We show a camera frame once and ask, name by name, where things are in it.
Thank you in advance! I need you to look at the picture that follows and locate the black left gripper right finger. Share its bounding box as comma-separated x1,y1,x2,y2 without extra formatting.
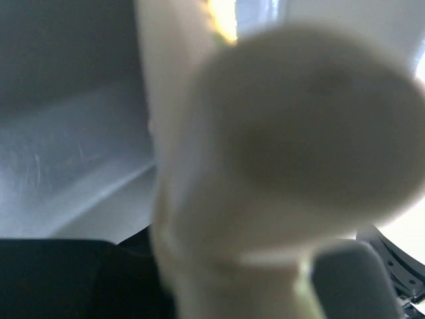
313,232,424,318

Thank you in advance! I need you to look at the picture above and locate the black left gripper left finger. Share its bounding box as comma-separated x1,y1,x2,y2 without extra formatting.
1,228,176,318

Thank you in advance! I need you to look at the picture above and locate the yellow bamboo placemat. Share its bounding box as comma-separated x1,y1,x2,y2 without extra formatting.
135,1,424,318

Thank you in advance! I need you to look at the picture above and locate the grey plastic bin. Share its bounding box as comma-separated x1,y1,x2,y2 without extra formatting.
1,1,155,242

